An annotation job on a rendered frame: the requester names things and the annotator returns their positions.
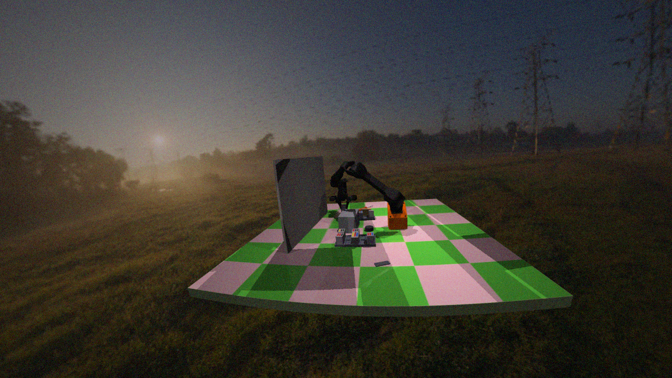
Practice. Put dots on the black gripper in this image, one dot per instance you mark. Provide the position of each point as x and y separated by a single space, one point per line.
349 199

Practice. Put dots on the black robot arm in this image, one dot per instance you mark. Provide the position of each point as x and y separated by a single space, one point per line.
358 170

